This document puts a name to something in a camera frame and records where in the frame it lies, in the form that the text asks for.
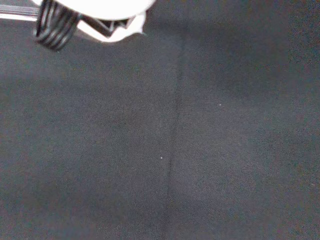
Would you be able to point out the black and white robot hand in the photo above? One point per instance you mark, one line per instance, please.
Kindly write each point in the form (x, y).
(100, 10)

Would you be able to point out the black cloth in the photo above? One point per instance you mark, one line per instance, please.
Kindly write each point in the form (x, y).
(175, 150)

